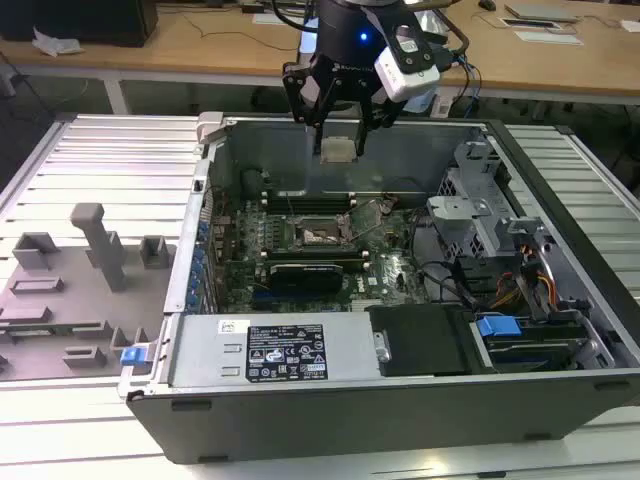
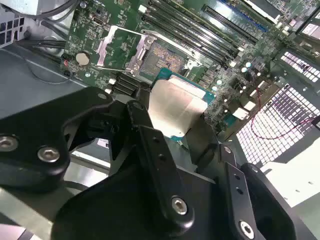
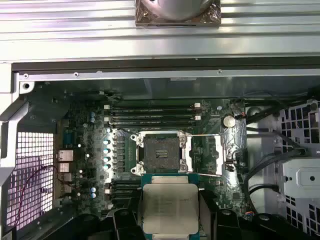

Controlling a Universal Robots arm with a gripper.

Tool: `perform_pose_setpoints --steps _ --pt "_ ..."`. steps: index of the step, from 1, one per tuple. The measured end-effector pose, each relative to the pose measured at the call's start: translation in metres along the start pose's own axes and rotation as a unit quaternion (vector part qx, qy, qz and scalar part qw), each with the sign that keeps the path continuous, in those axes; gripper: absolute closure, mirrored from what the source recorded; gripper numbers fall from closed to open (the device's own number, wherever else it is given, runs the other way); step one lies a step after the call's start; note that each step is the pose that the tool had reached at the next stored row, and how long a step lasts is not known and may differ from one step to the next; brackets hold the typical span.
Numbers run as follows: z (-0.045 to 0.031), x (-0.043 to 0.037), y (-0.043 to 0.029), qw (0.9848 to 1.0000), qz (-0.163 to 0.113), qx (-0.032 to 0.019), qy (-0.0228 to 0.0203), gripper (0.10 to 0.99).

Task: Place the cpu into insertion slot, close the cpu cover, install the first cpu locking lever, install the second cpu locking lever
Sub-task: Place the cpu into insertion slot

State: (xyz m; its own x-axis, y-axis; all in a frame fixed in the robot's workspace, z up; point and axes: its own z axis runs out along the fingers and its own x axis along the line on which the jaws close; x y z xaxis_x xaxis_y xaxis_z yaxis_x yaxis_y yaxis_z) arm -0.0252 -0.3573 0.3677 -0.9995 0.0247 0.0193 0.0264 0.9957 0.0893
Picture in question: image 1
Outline blue case latch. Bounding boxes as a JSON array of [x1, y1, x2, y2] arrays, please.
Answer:
[[121, 344, 154, 374]]

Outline orange yellow power wires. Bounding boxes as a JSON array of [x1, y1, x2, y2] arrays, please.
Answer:
[[492, 244, 559, 310]]

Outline silver square CPU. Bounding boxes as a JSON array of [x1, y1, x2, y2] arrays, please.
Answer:
[[319, 134, 357, 165]]

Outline grey case latch handle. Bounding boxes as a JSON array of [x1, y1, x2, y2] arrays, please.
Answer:
[[196, 112, 232, 152]]

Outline silver flat laptop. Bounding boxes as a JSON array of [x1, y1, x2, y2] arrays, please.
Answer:
[[503, 2, 582, 25]]

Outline RAM slot with white clips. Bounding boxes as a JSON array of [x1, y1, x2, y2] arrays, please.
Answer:
[[261, 249, 371, 257], [261, 191, 356, 199], [261, 199, 356, 207], [260, 258, 372, 268]]

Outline black plastic shroud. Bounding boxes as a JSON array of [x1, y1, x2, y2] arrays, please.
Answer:
[[367, 303, 482, 380]]

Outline black graphics card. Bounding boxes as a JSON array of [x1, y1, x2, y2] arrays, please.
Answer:
[[269, 262, 345, 297]]

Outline white crumpled paper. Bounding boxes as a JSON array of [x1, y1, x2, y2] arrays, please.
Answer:
[[31, 25, 85, 56]]

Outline grey metal drive cage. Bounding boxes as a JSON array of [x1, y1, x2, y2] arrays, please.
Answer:
[[434, 139, 541, 262]]

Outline black computer box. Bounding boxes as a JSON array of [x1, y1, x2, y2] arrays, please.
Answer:
[[0, 0, 160, 49]]

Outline thin blue cable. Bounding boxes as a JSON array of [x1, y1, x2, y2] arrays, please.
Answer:
[[462, 59, 484, 109]]

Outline white paper sheet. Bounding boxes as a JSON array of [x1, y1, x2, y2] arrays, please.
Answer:
[[252, 12, 321, 27], [513, 29, 585, 47]]

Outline silver metal latch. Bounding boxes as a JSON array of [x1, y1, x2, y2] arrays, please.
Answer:
[[372, 329, 392, 362]]

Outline hard disk in blue carrier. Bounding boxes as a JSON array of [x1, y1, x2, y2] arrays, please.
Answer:
[[474, 313, 594, 374]]

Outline light wooden desk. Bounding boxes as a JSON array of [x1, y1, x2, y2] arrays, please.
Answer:
[[0, 0, 640, 109]]

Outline blue expansion slot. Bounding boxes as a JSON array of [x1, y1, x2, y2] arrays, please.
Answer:
[[251, 292, 322, 310]]

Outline black grey PC case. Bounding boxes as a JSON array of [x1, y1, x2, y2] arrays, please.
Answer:
[[117, 112, 640, 464]]

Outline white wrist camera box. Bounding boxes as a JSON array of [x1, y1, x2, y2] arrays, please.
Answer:
[[374, 22, 441, 104]]

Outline black cable bundle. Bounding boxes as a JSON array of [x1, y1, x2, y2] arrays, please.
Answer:
[[412, 214, 484, 307]]

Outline thick black camera cable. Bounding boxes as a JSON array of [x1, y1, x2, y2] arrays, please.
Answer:
[[399, 0, 471, 66]]

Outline grey parts rack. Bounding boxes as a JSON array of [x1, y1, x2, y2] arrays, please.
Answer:
[[0, 202, 175, 382]]

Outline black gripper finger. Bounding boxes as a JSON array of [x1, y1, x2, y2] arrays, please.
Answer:
[[281, 55, 335, 154], [354, 89, 400, 154]]

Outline metal socket cover frame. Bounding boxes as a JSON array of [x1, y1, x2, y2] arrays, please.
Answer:
[[337, 199, 389, 237]]

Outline CPU socket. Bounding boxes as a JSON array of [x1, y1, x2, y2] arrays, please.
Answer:
[[294, 214, 351, 249]]

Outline grey power supply unit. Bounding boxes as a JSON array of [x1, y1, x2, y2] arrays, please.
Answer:
[[167, 313, 381, 387]]

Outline green motherboard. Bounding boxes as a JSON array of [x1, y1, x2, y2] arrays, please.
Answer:
[[209, 197, 436, 314]]

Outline grey plastic drive bracket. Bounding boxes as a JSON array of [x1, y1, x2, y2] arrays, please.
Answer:
[[427, 196, 491, 224]]

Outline pale blue teach pendant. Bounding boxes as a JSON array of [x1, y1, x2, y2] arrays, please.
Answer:
[[298, 29, 435, 114]]

